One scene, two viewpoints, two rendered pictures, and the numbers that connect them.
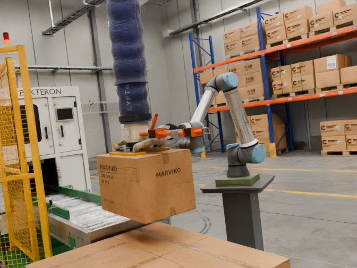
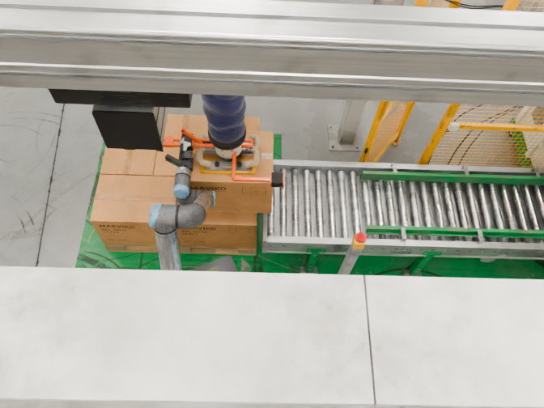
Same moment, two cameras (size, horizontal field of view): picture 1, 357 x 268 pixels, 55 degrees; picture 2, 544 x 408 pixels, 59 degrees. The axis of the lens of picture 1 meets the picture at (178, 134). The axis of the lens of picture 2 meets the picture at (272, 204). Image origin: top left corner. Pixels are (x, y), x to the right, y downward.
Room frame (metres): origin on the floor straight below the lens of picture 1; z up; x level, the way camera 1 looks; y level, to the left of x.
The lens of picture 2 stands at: (3.63, -1.00, 3.67)
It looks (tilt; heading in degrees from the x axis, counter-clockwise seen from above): 61 degrees down; 124
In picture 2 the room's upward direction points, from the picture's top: 5 degrees clockwise
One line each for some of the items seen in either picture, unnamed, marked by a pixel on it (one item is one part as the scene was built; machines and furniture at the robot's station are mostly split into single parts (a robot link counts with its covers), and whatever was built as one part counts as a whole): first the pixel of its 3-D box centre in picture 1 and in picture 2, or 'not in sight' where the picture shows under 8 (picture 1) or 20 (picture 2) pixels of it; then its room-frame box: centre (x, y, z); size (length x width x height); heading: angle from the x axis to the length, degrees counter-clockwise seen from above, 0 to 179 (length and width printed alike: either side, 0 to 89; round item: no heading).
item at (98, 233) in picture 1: (132, 222); (265, 199); (2.61, 0.43, 0.58); 0.70 x 0.03 x 0.06; 128
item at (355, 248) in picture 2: not in sight; (345, 269); (3.37, 0.39, 0.50); 0.07 x 0.07 x 1.00; 38
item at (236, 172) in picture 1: (237, 169); not in sight; (2.85, -0.45, 0.85); 0.19 x 0.19 x 0.10
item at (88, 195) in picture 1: (85, 193); (478, 236); (3.98, 1.15, 0.60); 1.60 x 0.10 x 0.09; 38
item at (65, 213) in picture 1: (37, 204); (464, 173); (3.65, 1.57, 0.60); 1.60 x 0.10 x 0.09; 38
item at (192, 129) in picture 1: (192, 132); not in sight; (1.93, -0.08, 1.24); 0.08 x 0.07 x 0.05; 38
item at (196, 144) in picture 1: (195, 144); (185, 196); (2.41, -0.11, 1.13); 0.12 x 0.09 x 0.12; 36
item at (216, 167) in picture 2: (150, 147); (228, 165); (2.47, 0.21, 1.15); 0.34 x 0.10 x 0.05; 38
